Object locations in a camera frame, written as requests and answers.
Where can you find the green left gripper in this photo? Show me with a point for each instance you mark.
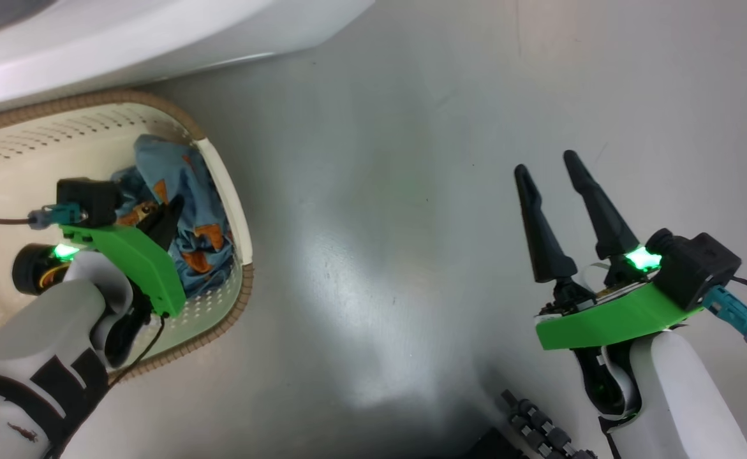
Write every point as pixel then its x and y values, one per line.
pixel 143 261

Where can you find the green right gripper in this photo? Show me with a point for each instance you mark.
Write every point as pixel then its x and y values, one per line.
pixel 609 322

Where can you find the blue garment with orange print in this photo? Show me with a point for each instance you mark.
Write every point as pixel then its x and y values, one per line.
pixel 194 185

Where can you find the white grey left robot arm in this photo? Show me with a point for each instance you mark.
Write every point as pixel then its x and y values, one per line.
pixel 35 344

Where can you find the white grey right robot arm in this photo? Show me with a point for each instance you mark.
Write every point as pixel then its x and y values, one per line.
pixel 679 401

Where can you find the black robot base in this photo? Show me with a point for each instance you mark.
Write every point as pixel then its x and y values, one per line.
pixel 494 446

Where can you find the cream perforated laundry basket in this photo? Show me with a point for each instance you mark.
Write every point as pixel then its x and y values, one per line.
pixel 41 146

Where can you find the white front-load washing machine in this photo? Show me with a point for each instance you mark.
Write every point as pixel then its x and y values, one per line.
pixel 156 38

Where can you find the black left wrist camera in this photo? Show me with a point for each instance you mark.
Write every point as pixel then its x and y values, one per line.
pixel 86 201

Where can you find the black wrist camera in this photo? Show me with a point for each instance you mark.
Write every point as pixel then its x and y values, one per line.
pixel 86 201
pixel 698 268

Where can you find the teal left camera connector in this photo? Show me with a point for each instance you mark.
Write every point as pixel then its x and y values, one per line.
pixel 60 215

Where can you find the teal camera connector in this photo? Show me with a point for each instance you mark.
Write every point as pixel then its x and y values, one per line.
pixel 60 215
pixel 733 312

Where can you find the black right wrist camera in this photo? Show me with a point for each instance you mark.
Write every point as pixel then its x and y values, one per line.
pixel 698 268

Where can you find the teal right camera connector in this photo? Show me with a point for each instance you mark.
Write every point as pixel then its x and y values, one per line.
pixel 733 312

